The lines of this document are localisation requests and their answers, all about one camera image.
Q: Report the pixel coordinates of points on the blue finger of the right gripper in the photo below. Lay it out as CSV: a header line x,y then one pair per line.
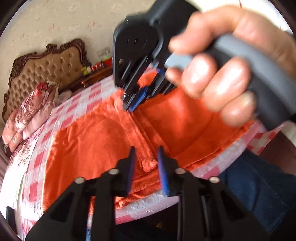
x,y
161,75
138,98

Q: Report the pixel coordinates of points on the tufted brown headboard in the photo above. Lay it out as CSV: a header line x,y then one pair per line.
x,y
60,64

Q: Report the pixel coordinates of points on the right hand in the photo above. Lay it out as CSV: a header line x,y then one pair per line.
x,y
224,89

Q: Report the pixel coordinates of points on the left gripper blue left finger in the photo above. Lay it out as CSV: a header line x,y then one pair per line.
x,y
129,170

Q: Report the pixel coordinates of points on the red white checkered board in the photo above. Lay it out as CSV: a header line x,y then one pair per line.
x,y
23,184

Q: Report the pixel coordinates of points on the blue jeans leg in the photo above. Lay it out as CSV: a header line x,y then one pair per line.
x,y
265,190

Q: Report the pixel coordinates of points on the floral pillow stack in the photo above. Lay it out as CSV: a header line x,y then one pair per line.
x,y
31,115

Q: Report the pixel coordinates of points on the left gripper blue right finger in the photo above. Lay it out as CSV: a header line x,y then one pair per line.
x,y
163,171

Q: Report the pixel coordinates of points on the wooden nightstand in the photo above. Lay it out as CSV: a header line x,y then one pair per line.
x,y
91,79

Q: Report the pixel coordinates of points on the orange pants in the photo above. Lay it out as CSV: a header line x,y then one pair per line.
x,y
94,143

